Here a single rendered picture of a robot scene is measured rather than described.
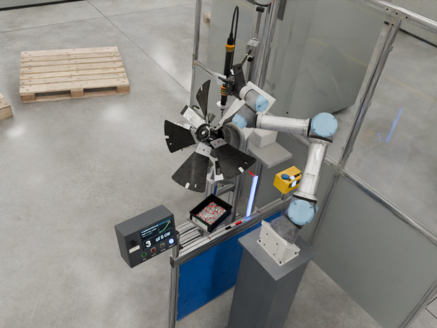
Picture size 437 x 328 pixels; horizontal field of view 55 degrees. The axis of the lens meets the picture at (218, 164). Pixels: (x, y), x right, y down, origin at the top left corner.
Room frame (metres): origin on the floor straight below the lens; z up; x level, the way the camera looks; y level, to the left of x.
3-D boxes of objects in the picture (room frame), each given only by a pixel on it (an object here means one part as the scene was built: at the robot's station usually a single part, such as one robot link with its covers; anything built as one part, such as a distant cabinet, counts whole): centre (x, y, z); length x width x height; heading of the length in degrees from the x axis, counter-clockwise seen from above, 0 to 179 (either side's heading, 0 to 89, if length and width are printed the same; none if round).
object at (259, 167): (2.45, -0.32, 0.42); 0.04 x 0.04 x 0.83; 42
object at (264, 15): (2.70, -0.15, 0.90); 0.08 x 0.06 x 1.80; 77
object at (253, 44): (2.61, -0.13, 1.54); 0.10 x 0.07 x 0.09; 167
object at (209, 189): (2.17, 0.03, 0.46); 0.09 x 0.05 x 0.91; 42
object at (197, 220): (1.74, 0.01, 0.85); 0.22 x 0.17 x 0.07; 147
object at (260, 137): (2.53, -0.29, 0.92); 0.17 x 0.16 x 0.11; 132
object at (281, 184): (1.93, -0.44, 1.02); 0.16 x 0.10 x 0.11; 132
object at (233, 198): (2.33, -0.15, 0.58); 0.09 x 0.05 x 1.15; 42
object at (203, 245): (1.67, -0.15, 0.82); 0.90 x 0.04 x 0.08; 132
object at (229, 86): (1.91, -0.05, 1.64); 0.12 x 0.08 x 0.09; 41
